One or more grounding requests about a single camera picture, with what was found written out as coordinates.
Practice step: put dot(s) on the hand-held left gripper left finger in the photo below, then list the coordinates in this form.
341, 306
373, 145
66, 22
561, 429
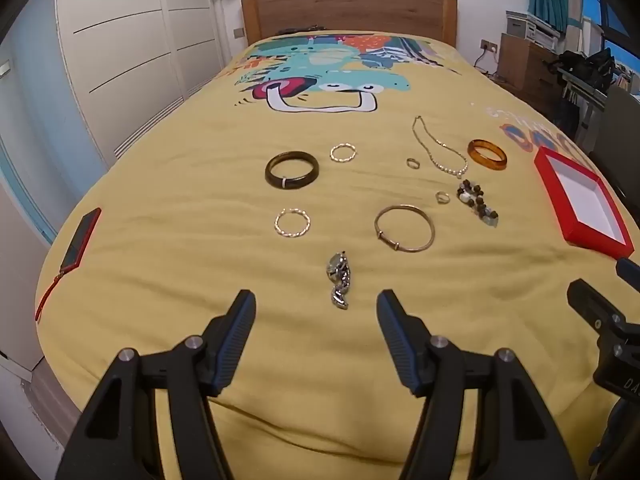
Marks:
239, 327

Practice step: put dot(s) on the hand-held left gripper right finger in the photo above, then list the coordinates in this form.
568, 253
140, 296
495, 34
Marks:
395, 327

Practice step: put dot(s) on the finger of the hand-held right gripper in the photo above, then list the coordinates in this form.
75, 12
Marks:
592, 302
629, 272

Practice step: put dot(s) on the silver wristwatch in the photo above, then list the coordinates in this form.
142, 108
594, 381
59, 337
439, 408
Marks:
339, 275

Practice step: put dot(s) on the thin gold bangle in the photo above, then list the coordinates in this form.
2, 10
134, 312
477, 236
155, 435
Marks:
380, 232

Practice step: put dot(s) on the red jewelry box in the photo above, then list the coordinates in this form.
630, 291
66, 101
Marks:
555, 180

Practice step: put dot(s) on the dark wooden bangle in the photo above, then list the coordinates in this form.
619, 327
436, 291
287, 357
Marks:
272, 172

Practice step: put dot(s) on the amber bangle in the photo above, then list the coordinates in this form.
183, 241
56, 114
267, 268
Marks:
477, 159

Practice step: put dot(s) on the yellow printed blanket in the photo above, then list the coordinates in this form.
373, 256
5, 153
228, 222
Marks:
200, 280

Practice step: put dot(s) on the blue cloth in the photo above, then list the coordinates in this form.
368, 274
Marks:
605, 440

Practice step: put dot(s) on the grey chair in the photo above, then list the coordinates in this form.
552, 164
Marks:
620, 115

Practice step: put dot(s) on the black bag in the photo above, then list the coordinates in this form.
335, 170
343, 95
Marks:
585, 67

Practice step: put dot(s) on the wooden dresser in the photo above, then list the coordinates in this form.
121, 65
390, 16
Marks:
525, 67

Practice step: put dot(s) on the white printer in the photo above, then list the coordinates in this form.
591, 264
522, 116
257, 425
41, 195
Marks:
532, 27

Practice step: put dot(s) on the white wardrobe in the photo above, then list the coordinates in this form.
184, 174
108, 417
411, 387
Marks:
130, 45

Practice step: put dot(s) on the wooden headboard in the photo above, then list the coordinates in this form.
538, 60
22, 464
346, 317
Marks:
350, 12

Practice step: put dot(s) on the wall outlet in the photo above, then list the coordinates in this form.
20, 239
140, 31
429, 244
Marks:
489, 46

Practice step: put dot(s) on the wall switch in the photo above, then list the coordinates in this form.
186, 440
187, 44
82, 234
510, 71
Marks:
239, 32

